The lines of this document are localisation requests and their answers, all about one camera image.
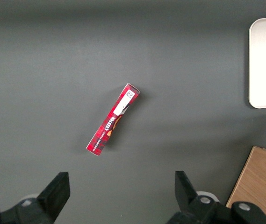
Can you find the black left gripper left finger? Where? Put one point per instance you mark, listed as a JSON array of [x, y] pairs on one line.
[[53, 196]]

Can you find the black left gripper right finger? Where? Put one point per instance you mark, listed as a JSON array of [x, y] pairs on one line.
[[189, 198]]

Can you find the wooden drawer cabinet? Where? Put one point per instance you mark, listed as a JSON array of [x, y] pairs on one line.
[[261, 182]]

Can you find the red tartan cookie box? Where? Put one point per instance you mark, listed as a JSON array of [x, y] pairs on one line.
[[114, 119]]

